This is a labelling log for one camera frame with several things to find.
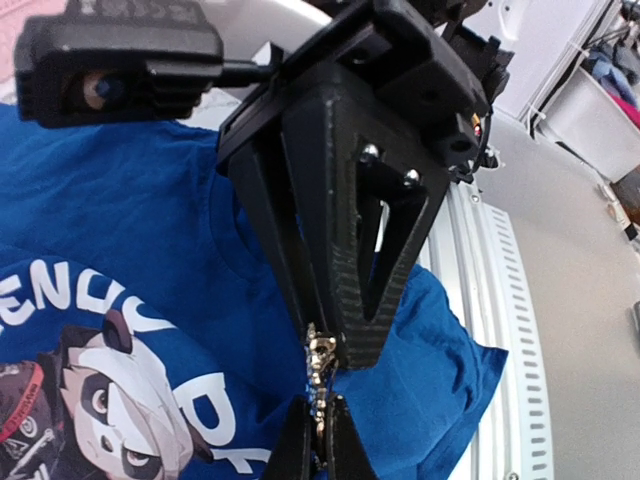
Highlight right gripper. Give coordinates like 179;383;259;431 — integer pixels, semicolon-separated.
215;1;510;175

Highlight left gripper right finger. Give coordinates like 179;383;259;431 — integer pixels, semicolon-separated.
323;394;378;480

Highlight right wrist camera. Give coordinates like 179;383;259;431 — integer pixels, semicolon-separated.
14;1;224;128

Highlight pink plastic basket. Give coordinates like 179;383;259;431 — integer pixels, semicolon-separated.
1;0;30;82

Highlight white storage bin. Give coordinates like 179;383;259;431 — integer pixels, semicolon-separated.
533;68;639;182

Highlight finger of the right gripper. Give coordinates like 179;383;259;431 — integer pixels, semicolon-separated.
220;134;325;335
281;64;449;370

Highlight blue printed t-shirt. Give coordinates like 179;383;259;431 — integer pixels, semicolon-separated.
0;102;510;480

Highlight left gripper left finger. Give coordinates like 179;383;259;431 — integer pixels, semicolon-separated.
262;396;313;480

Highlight sparkly flower brooch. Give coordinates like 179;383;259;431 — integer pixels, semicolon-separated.
305;323;338;444

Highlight aluminium front rail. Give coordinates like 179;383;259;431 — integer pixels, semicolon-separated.
419;184;554;480

